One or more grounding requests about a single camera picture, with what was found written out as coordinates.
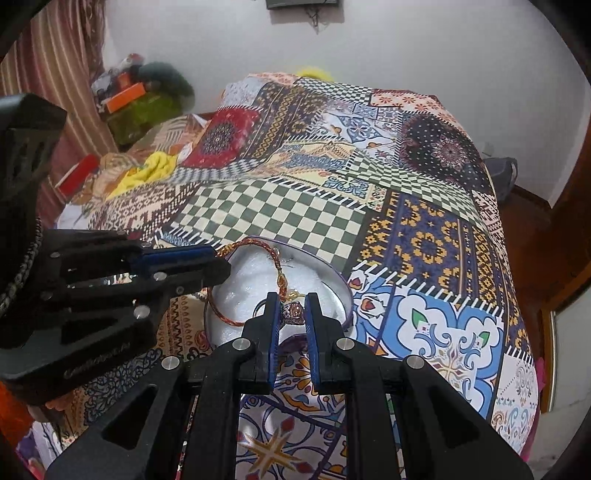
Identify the purple heart-shaped tin box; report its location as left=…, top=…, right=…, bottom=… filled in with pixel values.
left=204, top=237, right=353, bottom=352

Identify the yellow cloth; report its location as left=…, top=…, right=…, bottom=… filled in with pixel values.
left=107, top=151, right=177, bottom=199

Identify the red box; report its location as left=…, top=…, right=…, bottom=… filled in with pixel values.
left=55, top=154, right=99, bottom=200

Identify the green storage basket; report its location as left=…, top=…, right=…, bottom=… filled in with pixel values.
left=106, top=92, right=182, bottom=148

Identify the orange box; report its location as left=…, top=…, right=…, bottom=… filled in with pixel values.
left=106, top=82, right=146, bottom=114

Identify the striped red curtain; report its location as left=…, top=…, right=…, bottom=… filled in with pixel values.
left=1, top=0, right=117, bottom=227

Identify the colourful patchwork bed cover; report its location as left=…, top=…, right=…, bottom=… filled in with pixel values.
left=45, top=73, right=538, bottom=479

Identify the yellow round object behind bed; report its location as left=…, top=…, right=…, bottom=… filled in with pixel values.
left=295, top=66, right=334, bottom=82

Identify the dark bag on floor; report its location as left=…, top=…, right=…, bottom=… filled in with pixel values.
left=484, top=157, right=518, bottom=204

